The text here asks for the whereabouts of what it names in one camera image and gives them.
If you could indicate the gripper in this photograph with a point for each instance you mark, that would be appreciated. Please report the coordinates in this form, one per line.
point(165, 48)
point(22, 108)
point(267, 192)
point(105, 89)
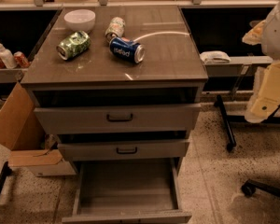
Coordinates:
point(276, 34)

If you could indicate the grey bottom drawer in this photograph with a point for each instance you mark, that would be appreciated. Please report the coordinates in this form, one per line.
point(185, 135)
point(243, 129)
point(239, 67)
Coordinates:
point(128, 192)

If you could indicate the grey drawer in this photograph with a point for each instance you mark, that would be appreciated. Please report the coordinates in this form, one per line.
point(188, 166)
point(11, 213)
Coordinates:
point(128, 192)
point(102, 151)
point(118, 119)

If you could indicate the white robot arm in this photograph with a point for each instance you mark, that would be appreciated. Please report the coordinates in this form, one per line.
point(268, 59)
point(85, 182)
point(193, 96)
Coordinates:
point(267, 33)

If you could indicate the grey drawer cabinet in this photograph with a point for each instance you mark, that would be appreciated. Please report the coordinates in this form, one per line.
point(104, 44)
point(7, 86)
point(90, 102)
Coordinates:
point(170, 74)

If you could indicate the grey middle drawer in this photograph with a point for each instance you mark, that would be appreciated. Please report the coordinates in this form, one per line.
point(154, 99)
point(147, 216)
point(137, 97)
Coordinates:
point(102, 151)

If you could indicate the grey top drawer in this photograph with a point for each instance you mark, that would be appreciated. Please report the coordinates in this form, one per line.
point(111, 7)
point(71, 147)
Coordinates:
point(118, 119)

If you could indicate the folded white cloth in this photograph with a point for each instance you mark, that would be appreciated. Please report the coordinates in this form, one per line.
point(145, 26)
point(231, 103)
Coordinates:
point(215, 56)

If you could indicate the blue pepsi can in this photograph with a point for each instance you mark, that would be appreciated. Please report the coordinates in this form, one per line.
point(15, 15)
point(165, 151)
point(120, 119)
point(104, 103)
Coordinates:
point(127, 50)

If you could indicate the pale green soda can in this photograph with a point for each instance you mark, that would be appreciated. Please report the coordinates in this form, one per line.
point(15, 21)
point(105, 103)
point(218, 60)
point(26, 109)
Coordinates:
point(116, 28)

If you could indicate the green crushed soda can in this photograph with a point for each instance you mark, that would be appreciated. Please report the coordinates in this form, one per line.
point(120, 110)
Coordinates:
point(73, 45)

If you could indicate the white bowl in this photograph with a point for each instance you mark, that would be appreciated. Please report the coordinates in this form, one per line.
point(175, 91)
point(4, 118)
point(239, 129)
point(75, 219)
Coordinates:
point(80, 20)

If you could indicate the red can right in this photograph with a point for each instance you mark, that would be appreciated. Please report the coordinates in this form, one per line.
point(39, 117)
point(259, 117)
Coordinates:
point(21, 59)

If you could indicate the brown cardboard box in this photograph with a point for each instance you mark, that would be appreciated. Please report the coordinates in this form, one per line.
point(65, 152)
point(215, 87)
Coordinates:
point(23, 135)

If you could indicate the white pump bottle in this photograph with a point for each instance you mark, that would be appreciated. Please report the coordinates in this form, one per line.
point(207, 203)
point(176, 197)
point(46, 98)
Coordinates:
point(7, 57)

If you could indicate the black table leg frame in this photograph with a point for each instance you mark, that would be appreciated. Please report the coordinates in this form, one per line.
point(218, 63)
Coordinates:
point(228, 119)

